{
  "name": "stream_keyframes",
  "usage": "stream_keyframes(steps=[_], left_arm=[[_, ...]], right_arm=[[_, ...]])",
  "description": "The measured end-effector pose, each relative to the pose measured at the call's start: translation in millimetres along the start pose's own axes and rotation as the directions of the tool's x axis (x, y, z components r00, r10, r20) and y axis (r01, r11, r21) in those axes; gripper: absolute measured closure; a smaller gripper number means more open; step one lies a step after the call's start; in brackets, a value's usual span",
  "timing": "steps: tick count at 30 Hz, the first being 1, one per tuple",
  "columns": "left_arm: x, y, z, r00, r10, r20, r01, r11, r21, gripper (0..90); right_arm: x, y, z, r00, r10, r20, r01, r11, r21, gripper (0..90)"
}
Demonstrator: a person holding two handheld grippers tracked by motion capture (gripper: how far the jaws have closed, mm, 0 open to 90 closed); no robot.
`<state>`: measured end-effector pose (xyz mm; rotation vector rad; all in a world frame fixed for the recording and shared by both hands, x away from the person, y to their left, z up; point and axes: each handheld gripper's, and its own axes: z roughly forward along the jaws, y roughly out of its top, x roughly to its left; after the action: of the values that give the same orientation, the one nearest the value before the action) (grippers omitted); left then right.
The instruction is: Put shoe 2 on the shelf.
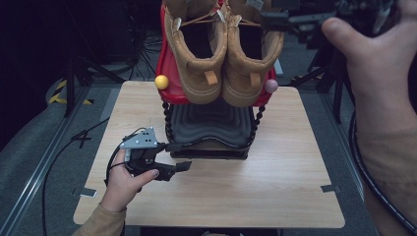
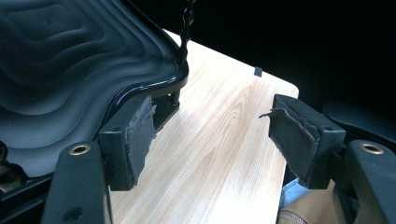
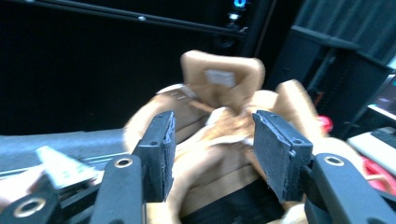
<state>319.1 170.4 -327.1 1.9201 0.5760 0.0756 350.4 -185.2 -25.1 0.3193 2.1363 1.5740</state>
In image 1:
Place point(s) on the tan suede boot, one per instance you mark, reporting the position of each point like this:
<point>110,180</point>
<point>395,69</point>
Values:
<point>196,82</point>
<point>246,87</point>

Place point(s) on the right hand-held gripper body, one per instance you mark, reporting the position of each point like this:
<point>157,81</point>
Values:
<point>364,14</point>

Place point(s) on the red and black shoe rack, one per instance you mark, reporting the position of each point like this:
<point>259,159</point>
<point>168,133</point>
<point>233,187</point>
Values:
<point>209,126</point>

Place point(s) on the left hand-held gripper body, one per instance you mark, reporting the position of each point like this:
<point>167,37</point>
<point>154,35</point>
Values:
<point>141,144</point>

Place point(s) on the yellow and black floor tape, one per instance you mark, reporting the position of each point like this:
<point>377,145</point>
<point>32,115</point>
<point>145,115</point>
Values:
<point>60,86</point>

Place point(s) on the grey tape strip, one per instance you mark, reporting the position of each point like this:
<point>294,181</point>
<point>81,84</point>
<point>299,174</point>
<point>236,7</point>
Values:
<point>330,188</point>
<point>85,192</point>

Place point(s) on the black tape mark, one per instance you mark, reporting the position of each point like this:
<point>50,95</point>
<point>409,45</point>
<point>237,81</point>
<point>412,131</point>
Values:
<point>82,137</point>

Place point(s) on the black metal stand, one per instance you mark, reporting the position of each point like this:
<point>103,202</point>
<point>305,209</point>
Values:
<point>70,85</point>
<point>337,85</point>

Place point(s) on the person's left hand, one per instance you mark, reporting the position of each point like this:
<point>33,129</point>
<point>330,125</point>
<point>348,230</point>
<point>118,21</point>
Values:
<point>121,185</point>

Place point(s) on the person's right hand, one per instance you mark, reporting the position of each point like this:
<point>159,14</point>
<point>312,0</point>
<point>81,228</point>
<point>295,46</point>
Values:
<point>380,72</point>

